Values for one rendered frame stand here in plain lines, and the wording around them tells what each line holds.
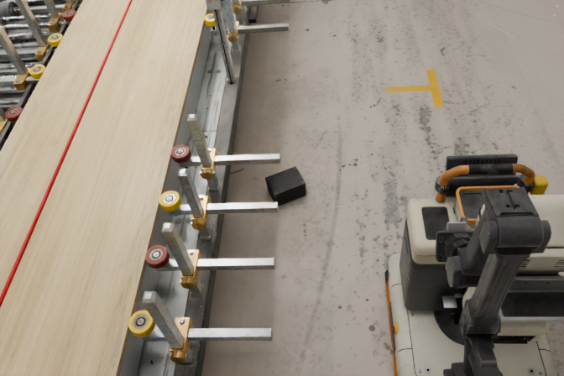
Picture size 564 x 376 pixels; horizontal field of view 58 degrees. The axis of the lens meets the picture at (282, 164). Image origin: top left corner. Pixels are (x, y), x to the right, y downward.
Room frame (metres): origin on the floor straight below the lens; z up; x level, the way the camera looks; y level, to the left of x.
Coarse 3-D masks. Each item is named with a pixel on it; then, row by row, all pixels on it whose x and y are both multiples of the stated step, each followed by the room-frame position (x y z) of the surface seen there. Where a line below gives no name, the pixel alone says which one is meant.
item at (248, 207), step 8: (184, 208) 1.26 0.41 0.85; (208, 208) 1.24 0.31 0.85; (216, 208) 1.24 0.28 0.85; (224, 208) 1.23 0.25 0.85; (232, 208) 1.23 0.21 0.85; (240, 208) 1.22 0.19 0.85; (248, 208) 1.22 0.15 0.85; (256, 208) 1.21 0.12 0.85; (264, 208) 1.21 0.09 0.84; (272, 208) 1.20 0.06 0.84
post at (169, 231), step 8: (168, 224) 0.98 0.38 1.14; (168, 232) 0.95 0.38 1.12; (176, 232) 0.97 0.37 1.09; (168, 240) 0.96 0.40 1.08; (176, 240) 0.95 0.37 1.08; (176, 248) 0.95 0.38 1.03; (184, 248) 0.98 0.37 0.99; (176, 256) 0.96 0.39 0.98; (184, 256) 0.96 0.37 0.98; (184, 264) 0.95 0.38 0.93; (192, 264) 0.98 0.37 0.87; (184, 272) 0.96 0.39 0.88; (192, 272) 0.96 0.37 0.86; (200, 288) 0.96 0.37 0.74
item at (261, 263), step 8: (168, 264) 1.02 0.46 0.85; (176, 264) 1.01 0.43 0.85; (200, 264) 1.00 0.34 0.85; (208, 264) 0.99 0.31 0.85; (216, 264) 0.99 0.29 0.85; (224, 264) 0.98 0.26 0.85; (232, 264) 0.98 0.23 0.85; (240, 264) 0.97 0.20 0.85; (248, 264) 0.97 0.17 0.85; (256, 264) 0.96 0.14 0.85; (264, 264) 0.96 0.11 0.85; (272, 264) 0.95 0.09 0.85
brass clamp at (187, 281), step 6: (198, 252) 1.05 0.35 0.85; (192, 258) 1.02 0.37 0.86; (198, 258) 1.03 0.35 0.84; (198, 270) 0.99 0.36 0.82; (180, 276) 0.96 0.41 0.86; (186, 276) 0.95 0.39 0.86; (192, 276) 0.95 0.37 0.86; (180, 282) 0.94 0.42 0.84; (186, 282) 0.93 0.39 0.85; (192, 282) 0.93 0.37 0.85; (186, 288) 0.93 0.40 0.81; (192, 288) 0.93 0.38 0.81
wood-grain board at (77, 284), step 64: (128, 0) 2.83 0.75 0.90; (192, 0) 2.73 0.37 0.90; (64, 64) 2.28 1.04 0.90; (128, 64) 2.20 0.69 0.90; (192, 64) 2.12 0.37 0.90; (64, 128) 1.78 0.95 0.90; (128, 128) 1.71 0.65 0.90; (0, 192) 1.44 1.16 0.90; (64, 192) 1.39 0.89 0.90; (128, 192) 1.34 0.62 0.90; (0, 256) 1.13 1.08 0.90; (64, 256) 1.08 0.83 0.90; (128, 256) 1.04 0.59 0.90; (0, 320) 0.86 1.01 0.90; (64, 320) 0.83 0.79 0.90; (128, 320) 0.79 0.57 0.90
